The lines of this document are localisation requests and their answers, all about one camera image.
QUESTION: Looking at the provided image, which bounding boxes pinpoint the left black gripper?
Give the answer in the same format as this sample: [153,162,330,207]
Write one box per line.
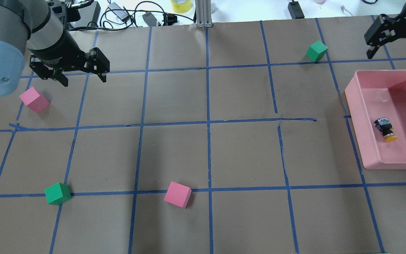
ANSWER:
[29,34,110,87]

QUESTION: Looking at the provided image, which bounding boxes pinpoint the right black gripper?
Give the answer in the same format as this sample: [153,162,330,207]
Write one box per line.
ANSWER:
[364,9,406,59]

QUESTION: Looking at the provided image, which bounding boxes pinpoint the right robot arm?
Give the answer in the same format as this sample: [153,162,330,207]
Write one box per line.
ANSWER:
[364,3,406,59]

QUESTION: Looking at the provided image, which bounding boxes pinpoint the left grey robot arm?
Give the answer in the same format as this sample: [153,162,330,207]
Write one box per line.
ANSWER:
[0,0,110,97]

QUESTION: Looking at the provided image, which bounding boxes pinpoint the pink cube upper left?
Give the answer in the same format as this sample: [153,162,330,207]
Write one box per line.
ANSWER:
[19,87,50,114]

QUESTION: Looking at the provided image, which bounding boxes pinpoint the pink cube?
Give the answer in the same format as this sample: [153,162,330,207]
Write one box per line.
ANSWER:
[163,181,192,209]
[19,87,50,114]

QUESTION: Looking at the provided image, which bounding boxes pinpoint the pink plastic bin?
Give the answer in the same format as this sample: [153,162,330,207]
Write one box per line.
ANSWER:
[345,70,406,169]

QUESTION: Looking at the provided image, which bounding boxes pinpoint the black power brick left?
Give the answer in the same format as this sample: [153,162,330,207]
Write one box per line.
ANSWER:
[73,1,100,27]

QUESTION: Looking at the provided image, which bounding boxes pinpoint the grey power adapter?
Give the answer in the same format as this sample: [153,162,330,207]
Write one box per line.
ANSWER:
[108,2,129,22]

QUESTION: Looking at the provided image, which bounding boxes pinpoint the green cube upper right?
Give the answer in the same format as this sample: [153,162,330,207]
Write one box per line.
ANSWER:
[306,41,328,62]

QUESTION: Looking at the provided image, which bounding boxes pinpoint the green cube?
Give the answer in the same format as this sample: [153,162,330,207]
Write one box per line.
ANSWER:
[306,41,328,62]
[44,183,72,206]

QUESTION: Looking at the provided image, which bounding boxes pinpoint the small black adapter centre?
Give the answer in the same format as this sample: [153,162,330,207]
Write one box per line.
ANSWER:
[142,12,159,27]

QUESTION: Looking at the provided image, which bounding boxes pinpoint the black power adapter right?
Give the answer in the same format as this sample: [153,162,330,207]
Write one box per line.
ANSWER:
[287,0,305,19]

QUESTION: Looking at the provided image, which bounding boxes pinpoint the yellow tape roll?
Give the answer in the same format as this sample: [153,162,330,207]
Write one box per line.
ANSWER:
[170,0,192,13]

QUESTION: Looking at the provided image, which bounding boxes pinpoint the green cube lower left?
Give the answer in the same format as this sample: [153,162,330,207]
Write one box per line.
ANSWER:
[44,183,72,206]

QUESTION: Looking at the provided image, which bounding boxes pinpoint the pink cube bottom centre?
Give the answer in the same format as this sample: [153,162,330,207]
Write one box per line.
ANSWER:
[163,181,192,209]

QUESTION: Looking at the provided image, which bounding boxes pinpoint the black cable bundle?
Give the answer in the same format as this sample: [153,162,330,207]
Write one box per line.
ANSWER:
[99,1,195,31]

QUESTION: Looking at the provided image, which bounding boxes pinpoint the yellow push button switch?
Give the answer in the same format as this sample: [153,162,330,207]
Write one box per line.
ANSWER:
[373,117,398,143]

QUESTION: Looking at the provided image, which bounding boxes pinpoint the aluminium profile post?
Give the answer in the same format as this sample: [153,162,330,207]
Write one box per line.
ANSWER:
[195,0,213,29]

